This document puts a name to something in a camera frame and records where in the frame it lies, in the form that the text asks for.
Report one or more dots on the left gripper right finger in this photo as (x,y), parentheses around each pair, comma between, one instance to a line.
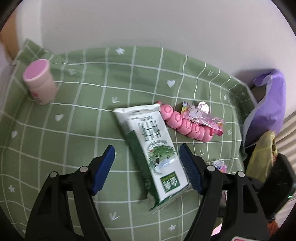
(230,208)

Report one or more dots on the pink candy wrapper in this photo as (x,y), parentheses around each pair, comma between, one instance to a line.
(200,114)

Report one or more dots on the green white milk carton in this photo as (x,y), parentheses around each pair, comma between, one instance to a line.
(151,147)

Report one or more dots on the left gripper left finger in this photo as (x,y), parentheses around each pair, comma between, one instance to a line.
(50,217)

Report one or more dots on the pink cylindrical container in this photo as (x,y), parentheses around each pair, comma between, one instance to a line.
(40,82)

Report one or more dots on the green grid bed sheet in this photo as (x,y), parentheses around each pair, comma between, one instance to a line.
(79,124)

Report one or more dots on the purple pillow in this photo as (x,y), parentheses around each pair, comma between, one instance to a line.
(269,113)

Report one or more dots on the pink caterpillar toy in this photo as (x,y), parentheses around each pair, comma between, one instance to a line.
(184,126)

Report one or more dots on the pink drink carton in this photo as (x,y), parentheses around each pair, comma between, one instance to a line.
(220,165)

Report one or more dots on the wooden shelf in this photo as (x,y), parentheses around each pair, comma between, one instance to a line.
(9,36)

